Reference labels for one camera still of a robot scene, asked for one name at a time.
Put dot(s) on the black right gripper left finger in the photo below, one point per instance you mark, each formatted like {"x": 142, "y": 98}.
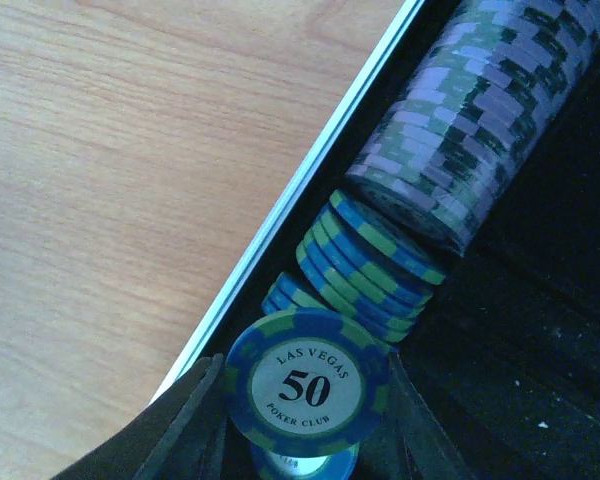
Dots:
{"x": 181, "y": 435}

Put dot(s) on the blue green chip stack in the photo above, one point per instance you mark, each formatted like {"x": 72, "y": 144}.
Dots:
{"x": 354, "y": 261}

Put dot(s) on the purple poker chip stack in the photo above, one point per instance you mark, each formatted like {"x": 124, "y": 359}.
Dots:
{"x": 474, "y": 108}

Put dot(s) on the blue white poker chip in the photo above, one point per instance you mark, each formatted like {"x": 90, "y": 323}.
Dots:
{"x": 269, "y": 465}
{"x": 307, "y": 382}

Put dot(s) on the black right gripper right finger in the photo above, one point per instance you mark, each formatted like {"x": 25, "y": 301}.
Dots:
{"x": 423, "y": 449}

